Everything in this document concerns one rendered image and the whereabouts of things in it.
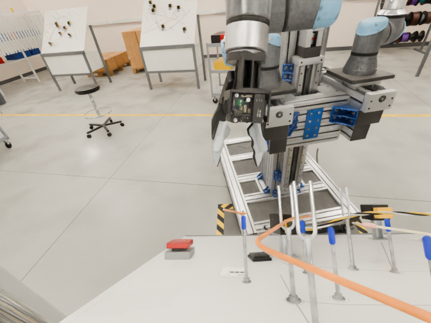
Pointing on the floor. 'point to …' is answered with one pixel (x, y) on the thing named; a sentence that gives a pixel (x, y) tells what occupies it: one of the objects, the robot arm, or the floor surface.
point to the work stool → (94, 106)
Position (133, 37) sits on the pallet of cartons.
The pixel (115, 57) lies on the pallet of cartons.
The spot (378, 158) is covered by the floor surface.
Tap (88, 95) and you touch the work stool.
